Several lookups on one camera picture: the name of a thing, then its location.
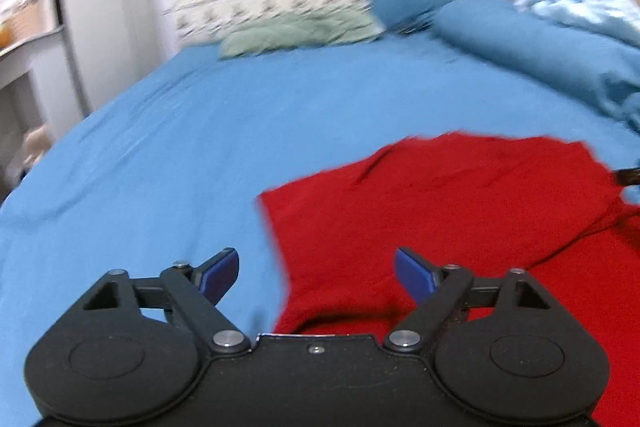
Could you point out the green pillow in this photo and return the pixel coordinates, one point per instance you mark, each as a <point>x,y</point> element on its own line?
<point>295,32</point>

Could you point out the blue pillow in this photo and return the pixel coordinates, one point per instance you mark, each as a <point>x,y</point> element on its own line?
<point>402,2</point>

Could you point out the woven basket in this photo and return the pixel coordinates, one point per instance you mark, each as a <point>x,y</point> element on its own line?
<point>24,16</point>

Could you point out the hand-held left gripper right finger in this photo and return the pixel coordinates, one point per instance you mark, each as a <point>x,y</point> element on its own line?
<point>413,277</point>

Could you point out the blue duvet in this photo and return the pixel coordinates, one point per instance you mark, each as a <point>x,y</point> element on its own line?
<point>525,42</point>

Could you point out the beige plush toy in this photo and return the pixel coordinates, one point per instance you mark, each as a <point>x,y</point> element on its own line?
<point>35,146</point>

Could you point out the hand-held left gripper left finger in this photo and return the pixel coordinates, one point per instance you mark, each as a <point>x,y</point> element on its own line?
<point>220,274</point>

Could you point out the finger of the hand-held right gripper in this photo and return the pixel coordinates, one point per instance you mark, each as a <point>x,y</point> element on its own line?
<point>628,177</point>

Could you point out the red garment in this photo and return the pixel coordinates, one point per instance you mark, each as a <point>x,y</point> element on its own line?
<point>450,217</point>

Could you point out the white shelf unit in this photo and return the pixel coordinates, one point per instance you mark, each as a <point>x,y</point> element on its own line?
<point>45,32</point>

